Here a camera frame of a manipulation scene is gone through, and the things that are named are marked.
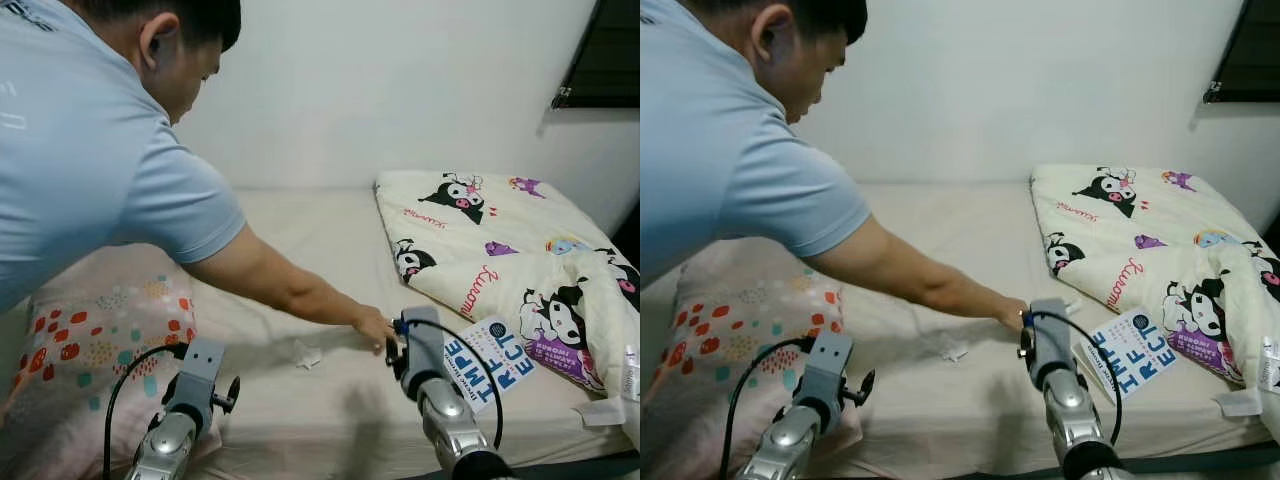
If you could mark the white tissue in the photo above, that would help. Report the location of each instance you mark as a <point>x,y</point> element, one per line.
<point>955,350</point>
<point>306,354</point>
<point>1072,303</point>

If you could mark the white book blue lettering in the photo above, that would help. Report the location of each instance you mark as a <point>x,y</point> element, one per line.
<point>495,355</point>
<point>1130,350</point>

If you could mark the pink patterned pillow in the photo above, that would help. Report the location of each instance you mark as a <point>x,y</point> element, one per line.
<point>80,340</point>
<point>740,330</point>

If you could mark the person's bare right forearm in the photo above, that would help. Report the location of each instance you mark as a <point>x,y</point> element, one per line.
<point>300,295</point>
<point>940,285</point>

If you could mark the person's right hand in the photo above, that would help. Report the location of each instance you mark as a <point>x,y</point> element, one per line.
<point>373,325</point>
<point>1010,313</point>

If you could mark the beige sheeted mattress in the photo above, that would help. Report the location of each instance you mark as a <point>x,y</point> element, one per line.
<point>330,230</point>
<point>960,230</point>

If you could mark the cream cartoon print blanket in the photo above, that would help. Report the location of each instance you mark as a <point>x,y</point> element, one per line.
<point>480,240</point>
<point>1130,230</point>

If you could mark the white flat packet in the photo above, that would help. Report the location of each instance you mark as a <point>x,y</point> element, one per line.
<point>600,413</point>
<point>1240,402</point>

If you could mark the man in light blue shirt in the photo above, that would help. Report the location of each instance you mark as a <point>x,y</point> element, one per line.
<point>80,150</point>
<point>720,150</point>

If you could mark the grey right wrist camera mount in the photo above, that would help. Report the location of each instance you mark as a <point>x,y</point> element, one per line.
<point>423,345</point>
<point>1050,335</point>

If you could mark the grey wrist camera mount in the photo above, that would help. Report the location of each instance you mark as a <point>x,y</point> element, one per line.
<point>423,345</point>
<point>195,375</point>
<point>1050,335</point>
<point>825,370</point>

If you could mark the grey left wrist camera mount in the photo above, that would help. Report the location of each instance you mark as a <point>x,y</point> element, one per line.
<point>195,375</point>
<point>825,370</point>

